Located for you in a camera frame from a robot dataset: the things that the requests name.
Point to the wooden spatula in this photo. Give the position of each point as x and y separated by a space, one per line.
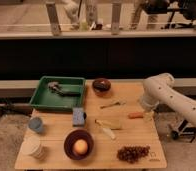
109 124

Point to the green plastic tray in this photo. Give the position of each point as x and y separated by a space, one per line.
45 100

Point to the dark brown bowl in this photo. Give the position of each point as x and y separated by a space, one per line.
72 138

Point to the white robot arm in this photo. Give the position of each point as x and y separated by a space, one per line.
159 88

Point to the orange ball in bowl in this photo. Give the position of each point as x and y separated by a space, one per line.
80 147

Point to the blue sponge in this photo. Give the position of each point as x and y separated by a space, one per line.
79 117

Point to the grey tool in tray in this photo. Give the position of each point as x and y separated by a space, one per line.
55 87

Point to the white stacked cups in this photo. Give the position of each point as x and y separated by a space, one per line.
32 146

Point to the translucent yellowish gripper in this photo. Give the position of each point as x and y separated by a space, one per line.
148 115

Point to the bunch of dark grapes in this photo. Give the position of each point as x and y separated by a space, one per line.
132 154

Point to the small red bowl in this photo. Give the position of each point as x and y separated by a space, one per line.
101 86

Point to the light blue cup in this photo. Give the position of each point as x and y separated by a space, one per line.
36 125

